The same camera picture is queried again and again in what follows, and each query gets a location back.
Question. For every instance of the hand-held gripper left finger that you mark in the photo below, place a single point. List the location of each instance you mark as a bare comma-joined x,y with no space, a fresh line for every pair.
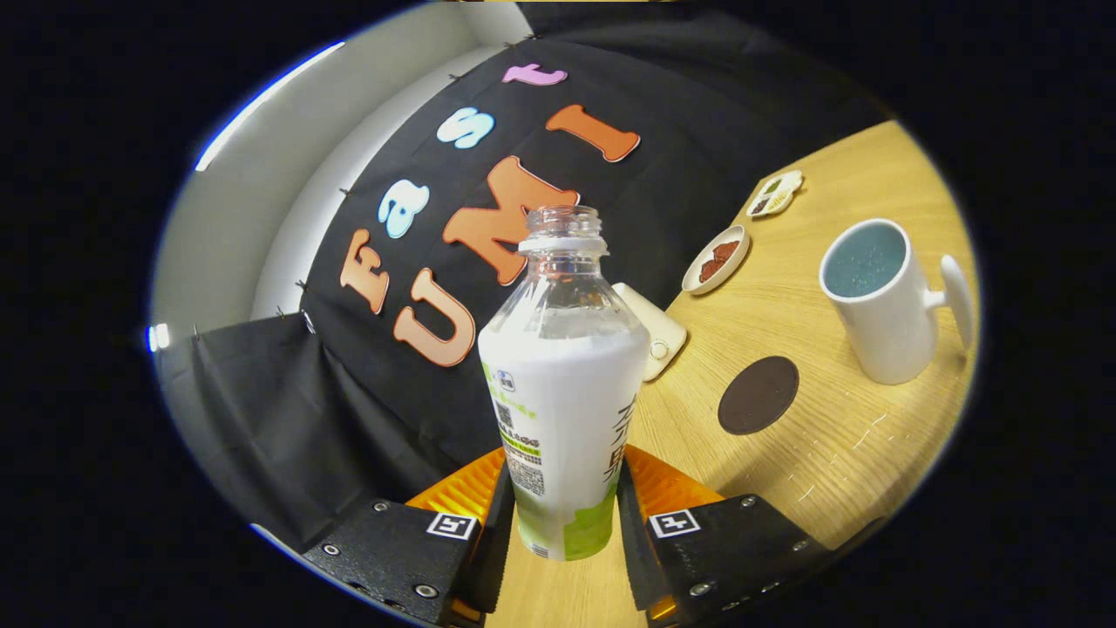
401,549

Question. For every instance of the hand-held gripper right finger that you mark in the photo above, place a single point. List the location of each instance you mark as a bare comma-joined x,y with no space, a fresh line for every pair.
732,549

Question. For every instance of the dark brown round coaster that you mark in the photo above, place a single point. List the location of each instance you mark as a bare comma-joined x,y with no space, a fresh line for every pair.
758,394

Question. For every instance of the clear juice bottle white label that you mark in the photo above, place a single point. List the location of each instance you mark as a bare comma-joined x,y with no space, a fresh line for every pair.
567,392

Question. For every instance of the wooden table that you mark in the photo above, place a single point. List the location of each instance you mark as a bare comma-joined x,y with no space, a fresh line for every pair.
828,471

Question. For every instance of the black backdrop cloth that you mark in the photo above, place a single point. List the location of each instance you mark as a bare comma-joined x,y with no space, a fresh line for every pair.
366,410

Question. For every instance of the white toaster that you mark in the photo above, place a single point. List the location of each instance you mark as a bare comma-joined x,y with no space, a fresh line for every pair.
663,336

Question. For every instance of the oval white plate brown food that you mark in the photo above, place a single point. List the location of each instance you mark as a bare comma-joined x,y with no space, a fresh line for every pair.
717,260

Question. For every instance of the small ceiling light panel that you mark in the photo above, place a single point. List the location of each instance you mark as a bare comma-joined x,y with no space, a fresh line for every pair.
158,337

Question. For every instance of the divided white snack dish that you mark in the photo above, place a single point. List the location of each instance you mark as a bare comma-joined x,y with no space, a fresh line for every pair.
774,194

